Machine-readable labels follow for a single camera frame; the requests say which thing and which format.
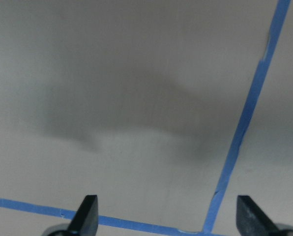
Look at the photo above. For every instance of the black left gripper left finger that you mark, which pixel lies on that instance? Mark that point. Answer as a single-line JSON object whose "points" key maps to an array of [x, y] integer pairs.
{"points": [[85, 221]]}

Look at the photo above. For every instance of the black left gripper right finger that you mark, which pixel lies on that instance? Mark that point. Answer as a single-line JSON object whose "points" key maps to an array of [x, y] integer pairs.
{"points": [[251, 220]]}

